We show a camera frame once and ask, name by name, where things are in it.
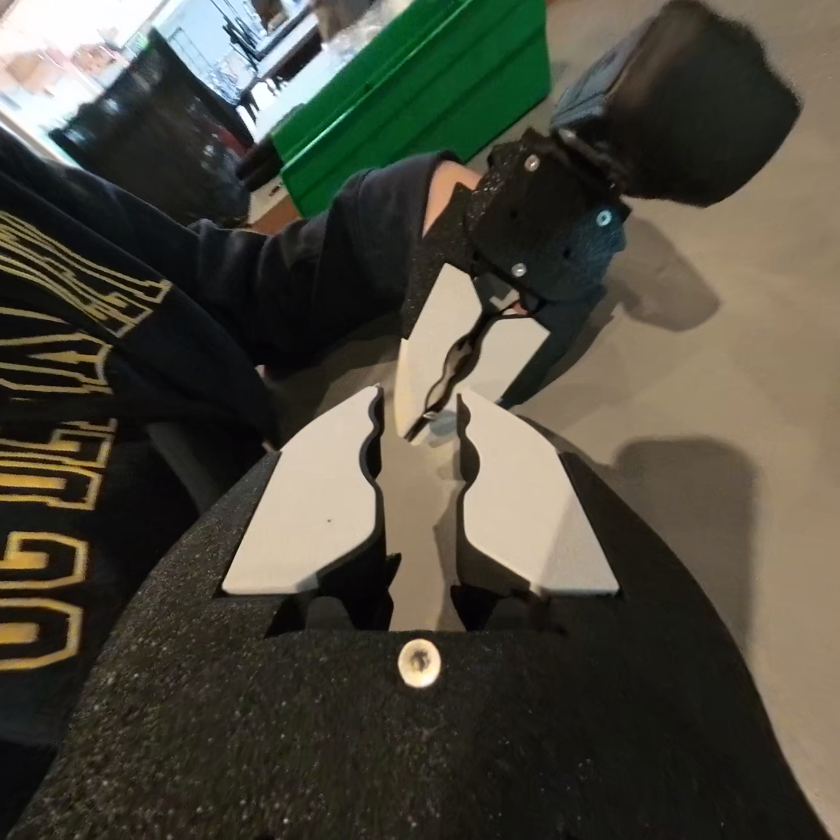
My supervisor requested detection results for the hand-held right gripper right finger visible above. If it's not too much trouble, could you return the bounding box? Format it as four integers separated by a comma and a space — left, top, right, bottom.
451, 391, 621, 618

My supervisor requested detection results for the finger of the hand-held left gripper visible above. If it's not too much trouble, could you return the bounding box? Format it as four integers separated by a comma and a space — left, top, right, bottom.
392, 262, 485, 442
420, 320, 551, 448

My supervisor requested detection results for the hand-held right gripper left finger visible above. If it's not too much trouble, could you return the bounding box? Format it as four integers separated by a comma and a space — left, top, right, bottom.
221, 385, 403, 618

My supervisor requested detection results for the grey desk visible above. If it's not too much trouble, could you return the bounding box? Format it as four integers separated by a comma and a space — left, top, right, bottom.
249, 0, 840, 840

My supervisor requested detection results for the person's left hand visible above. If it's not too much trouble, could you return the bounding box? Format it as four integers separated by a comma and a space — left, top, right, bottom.
422, 159, 483, 240

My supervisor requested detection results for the green storage bin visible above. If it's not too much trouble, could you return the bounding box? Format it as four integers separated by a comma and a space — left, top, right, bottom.
269, 0, 552, 219

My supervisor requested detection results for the person's black printed hoodie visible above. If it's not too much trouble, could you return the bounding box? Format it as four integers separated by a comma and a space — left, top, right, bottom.
0, 128, 277, 828

